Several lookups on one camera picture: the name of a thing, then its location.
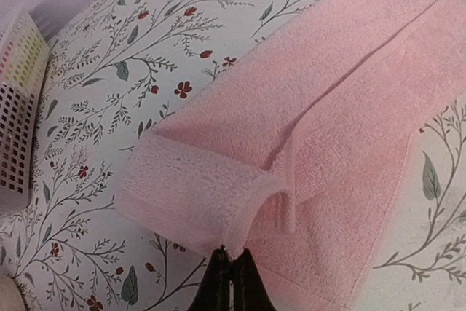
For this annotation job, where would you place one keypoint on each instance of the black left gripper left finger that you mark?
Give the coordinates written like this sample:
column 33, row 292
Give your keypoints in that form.
column 213, row 292

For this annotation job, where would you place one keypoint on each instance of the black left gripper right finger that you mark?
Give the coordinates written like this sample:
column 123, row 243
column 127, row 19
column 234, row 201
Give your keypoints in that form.
column 249, row 293

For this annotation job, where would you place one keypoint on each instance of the pink towel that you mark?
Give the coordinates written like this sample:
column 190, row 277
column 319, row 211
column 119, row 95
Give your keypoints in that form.
column 297, row 152

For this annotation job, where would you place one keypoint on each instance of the floral tablecloth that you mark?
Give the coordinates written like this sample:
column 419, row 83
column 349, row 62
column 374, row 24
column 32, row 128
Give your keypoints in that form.
column 118, row 69

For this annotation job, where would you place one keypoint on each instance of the white plastic basket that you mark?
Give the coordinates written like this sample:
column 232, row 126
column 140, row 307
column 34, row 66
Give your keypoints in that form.
column 24, row 57

